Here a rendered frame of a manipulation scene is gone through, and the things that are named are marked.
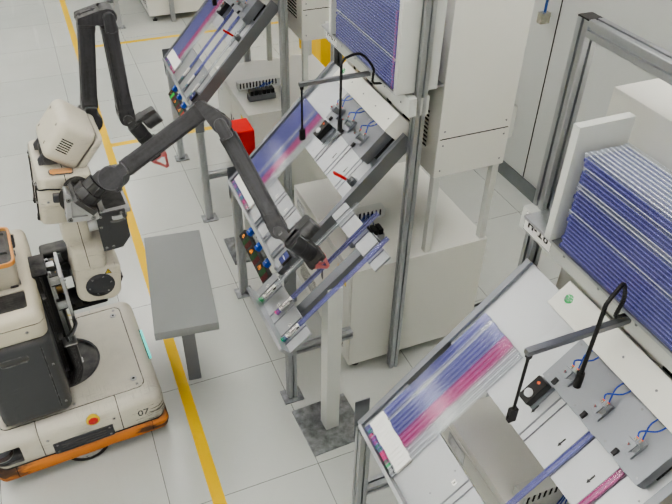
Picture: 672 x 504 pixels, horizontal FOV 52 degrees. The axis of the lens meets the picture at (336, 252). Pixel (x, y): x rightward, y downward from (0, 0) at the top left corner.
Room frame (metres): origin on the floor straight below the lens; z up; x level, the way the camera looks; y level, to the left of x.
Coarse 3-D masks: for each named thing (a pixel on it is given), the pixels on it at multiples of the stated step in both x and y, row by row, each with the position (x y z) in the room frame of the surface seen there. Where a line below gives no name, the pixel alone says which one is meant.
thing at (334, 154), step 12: (324, 84) 2.76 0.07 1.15; (336, 84) 2.71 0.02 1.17; (312, 96) 2.75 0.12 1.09; (324, 96) 2.70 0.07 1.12; (336, 96) 2.65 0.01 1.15; (324, 108) 2.63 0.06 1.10; (336, 132) 2.46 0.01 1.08; (312, 144) 2.50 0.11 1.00; (324, 144) 2.45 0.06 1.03; (336, 144) 2.41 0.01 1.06; (312, 156) 2.44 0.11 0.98; (324, 156) 2.39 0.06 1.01; (336, 156) 2.35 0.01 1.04; (348, 156) 2.31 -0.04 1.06; (324, 168) 2.34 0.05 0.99; (336, 168) 2.29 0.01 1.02; (348, 168) 2.25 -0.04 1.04; (360, 168) 2.22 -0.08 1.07; (336, 180) 2.24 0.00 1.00
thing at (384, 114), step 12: (336, 72) 2.64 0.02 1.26; (348, 72) 2.59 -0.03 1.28; (348, 84) 2.53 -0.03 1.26; (360, 84) 2.48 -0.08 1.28; (360, 96) 2.43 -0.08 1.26; (372, 96) 2.38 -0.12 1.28; (372, 108) 2.33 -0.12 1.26; (384, 108) 2.29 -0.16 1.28; (384, 120) 2.24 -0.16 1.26; (396, 120) 2.21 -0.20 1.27; (396, 132) 2.21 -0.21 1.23
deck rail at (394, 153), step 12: (396, 144) 2.19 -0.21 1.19; (384, 156) 2.18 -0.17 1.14; (396, 156) 2.19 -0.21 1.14; (372, 168) 2.16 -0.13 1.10; (384, 168) 2.17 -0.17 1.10; (360, 180) 2.15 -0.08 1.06; (372, 180) 2.16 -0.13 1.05; (348, 192) 2.13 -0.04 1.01; (360, 192) 2.14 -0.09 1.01; (336, 204) 2.12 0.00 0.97; (348, 204) 2.12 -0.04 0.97; (324, 228) 2.08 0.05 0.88; (300, 264) 2.04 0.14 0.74
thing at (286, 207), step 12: (276, 180) 2.45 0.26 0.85; (276, 192) 2.39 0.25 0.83; (276, 204) 2.33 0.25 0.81; (288, 204) 2.29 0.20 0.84; (252, 216) 2.36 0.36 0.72; (288, 216) 2.23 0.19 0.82; (300, 216) 2.20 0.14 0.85; (264, 228) 2.26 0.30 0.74; (288, 228) 2.18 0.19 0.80; (264, 240) 2.20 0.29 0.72; (276, 240) 2.16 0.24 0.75; (276, 252) 2.11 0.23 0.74
